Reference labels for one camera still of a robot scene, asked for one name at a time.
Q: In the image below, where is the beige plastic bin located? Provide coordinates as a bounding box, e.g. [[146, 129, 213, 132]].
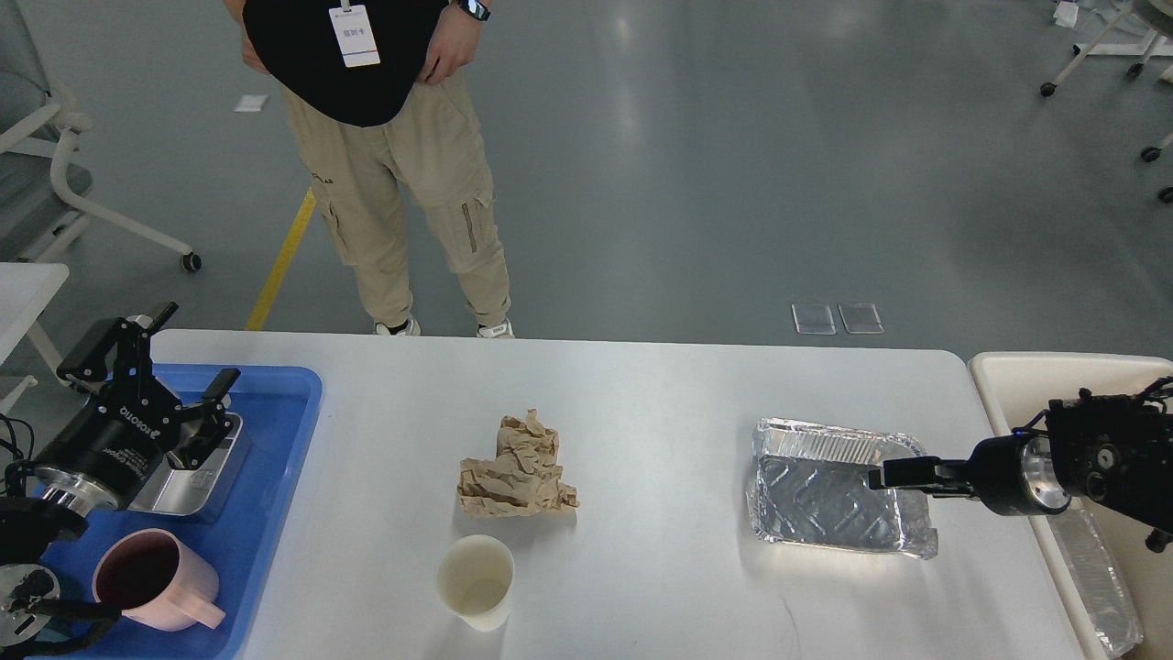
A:
[[969, 352, 1172, 659]]

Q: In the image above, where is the crumpled brown paper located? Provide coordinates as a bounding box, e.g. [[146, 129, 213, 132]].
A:
[[456, 409, 581, 519]]

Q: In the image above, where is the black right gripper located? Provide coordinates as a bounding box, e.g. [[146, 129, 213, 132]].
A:
[[867, 435, 1072, 515]]

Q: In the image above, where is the clear floor plate right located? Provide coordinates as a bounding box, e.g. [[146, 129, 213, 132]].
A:
[[838, 302, 884, 335]]

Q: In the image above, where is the blue plastic tray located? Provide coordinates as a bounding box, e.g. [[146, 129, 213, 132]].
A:
[[41, 365, 323, 659]]

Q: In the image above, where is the aluminium foil tray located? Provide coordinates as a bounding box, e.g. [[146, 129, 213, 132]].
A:
[[746, 417, 940, 560]]

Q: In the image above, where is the clear floor plate left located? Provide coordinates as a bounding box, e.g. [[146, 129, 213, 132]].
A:
[[791, 302, 838, 336]]

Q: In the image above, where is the white paper scrap on floor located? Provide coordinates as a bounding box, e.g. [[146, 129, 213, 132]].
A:
[[233, 93, 269, 114]]

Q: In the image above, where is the white side table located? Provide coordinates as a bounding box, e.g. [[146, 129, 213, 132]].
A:
[[1, 261, 70, 375]]

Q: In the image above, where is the white paper cup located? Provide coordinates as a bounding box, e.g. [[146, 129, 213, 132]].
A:
[[435, 535, 515, 633]]

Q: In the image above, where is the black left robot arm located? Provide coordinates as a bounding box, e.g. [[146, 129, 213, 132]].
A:
[[1, 302, 243, 659]]

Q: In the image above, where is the clear floor plate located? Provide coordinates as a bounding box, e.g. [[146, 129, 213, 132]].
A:
[[791, 302, 838, 336], [838, 302, 884, 335]]

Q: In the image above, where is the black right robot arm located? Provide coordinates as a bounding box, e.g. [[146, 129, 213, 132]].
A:
[[867, 376, 1172, 553]]

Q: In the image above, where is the person in black shirt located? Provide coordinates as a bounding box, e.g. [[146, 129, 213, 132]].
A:
[[224, 1, 514, 338]]

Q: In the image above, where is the stainless steel rectangular container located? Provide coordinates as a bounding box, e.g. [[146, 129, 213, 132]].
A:
[[128, 411, 250, 523]]

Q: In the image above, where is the pink ribbed mug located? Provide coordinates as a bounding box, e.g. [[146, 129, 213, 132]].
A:
[[91, 529, 226, 632]]

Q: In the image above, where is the white wheeled furniture frame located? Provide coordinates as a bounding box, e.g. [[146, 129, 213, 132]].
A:
[[1030, 1, 1169, 216]]

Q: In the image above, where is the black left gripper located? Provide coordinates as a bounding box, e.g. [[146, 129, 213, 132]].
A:
[[34, 302, 240, 511]]

